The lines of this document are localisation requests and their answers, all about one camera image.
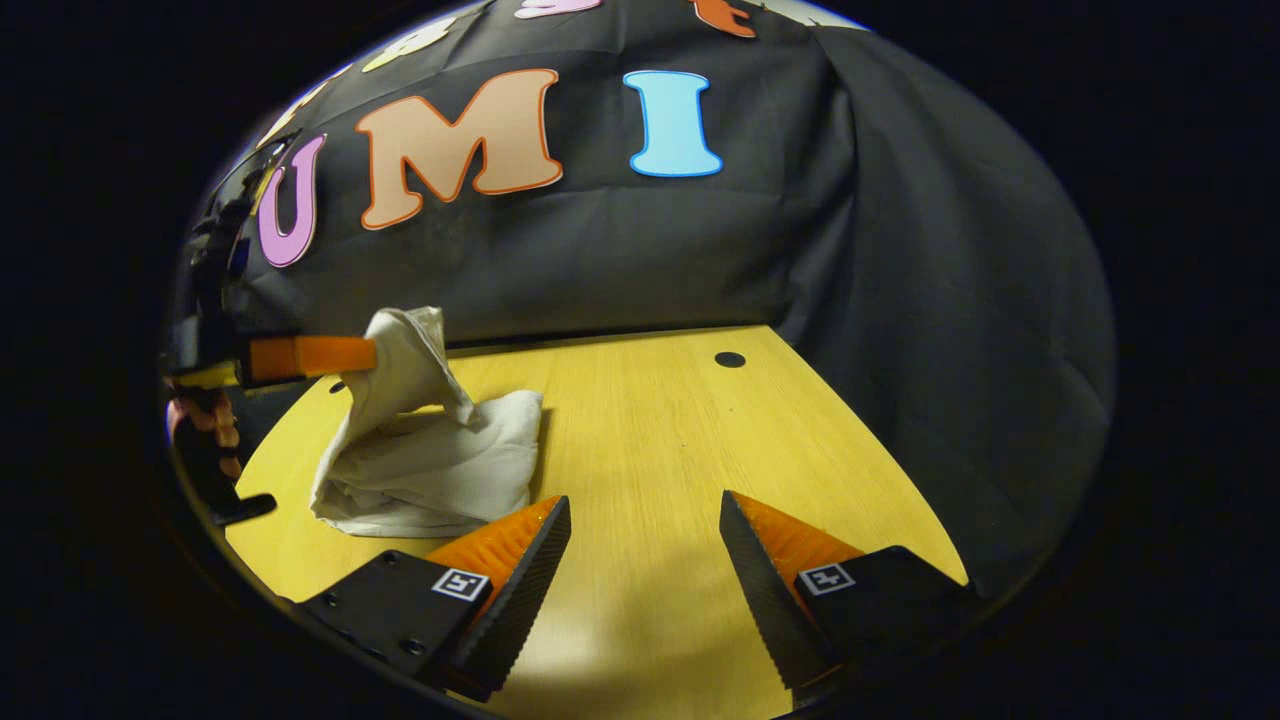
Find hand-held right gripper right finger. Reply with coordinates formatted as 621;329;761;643
718;490;986;713

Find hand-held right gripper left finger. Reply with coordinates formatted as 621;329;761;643
295;495;573;703

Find white jeans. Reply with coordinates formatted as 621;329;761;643
310;305;544;539

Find black backdrop cloth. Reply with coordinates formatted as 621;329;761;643
175;0;1118;601

